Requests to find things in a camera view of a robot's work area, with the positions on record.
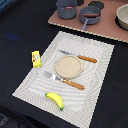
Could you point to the yellow toy butter box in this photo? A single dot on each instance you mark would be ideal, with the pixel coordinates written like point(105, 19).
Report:
point(36, 60)

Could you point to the yellow toy banana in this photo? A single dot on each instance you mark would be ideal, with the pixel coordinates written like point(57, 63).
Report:
point(55, 97)

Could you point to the brown toy sausage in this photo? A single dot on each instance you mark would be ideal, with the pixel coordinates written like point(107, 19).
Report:
point(90, 15)

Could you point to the small grey saucepan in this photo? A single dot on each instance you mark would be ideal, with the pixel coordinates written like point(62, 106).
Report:
point(89, 20)

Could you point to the round wooden plate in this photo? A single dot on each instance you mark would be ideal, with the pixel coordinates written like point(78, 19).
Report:
point(68, 67)

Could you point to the white woven placemat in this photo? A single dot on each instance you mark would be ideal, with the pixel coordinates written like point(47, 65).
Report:
point(78, 105)

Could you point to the large grey pot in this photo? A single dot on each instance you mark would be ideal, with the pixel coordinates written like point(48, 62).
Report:
point(66, 13)

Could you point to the pink toy stove top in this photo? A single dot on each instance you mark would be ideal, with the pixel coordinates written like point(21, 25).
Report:
point(106, 27)

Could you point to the white toy sink bowl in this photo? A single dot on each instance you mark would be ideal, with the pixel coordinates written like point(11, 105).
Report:
point(122, 14)

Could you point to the knife with wooden handle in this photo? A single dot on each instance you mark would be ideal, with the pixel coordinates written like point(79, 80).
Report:
point(79, 56)

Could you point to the fork with wooden handle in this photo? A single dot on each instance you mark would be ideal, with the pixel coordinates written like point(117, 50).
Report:
point(54, 77)

